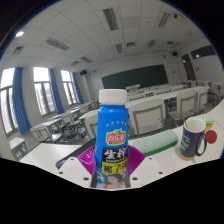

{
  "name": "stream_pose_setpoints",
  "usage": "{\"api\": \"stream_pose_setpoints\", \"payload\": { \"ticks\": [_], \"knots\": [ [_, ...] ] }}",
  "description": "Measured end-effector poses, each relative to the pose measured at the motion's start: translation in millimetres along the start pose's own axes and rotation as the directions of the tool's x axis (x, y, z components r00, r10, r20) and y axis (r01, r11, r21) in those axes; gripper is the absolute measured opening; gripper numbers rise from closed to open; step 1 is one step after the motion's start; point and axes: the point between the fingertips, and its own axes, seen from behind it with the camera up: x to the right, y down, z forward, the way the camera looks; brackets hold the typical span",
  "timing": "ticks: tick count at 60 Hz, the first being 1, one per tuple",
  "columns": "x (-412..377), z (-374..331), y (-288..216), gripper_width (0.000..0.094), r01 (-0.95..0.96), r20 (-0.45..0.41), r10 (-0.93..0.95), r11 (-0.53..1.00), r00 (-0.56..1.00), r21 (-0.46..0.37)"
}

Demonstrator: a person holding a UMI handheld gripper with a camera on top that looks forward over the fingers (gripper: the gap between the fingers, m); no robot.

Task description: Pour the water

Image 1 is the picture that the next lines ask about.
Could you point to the green sponge block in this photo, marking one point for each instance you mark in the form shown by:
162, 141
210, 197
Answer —
155, 141

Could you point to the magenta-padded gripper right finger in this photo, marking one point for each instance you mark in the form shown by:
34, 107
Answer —
136, 160

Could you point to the large window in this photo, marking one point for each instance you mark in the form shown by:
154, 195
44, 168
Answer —
43, 91
67, 86
6, 103

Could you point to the group of white classroom chairs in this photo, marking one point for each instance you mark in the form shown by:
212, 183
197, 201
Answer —
148, 115

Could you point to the group of white classroom desks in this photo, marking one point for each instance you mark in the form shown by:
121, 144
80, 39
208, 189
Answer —
50, 124

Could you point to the wooden stick in mug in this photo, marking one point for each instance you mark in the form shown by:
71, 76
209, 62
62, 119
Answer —
185, 122

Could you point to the dark high wall window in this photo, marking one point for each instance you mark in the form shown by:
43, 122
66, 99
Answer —
203, 52

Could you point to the green chalkboard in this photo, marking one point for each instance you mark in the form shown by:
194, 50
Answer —
135, 76

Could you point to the blue drink bottle white cap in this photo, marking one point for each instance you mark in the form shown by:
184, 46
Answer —
111, 133

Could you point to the dark brown door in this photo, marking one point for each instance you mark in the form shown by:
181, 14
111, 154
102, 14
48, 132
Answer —
188, 68

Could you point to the dark blue mug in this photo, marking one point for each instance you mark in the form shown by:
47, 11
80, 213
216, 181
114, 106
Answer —
190, 141

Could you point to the white lectern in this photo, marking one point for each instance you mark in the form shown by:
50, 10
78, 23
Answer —
132, 87

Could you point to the black wall speaker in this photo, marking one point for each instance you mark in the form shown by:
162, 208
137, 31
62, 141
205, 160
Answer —
174, 53
83, 72

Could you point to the ceiling projector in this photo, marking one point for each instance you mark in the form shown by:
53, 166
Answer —
175, 15

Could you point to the flat round red coaster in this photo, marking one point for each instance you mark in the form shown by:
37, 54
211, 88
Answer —
211, 137

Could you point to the blue curtain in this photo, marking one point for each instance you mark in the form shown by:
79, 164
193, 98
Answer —
77, 88
56, 90
20, 100

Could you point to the group of ceiling lights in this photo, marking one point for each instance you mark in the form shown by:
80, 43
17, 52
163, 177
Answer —
110, 18

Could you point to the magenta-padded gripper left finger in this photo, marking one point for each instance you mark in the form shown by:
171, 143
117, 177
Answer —
86, 161

